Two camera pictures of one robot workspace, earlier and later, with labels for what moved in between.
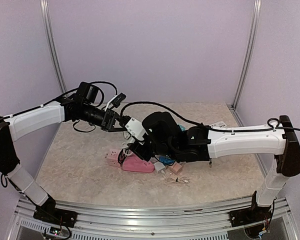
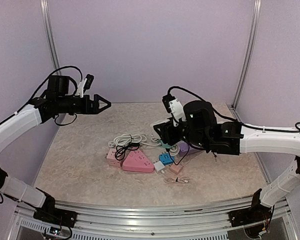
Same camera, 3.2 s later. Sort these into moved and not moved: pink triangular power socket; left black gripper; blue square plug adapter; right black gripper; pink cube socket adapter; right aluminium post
Moved: right black gripper; left black gripper
Not moved: pink cube socket adapter; pink triangular power socket; right aluminium post; blue square plug adapter
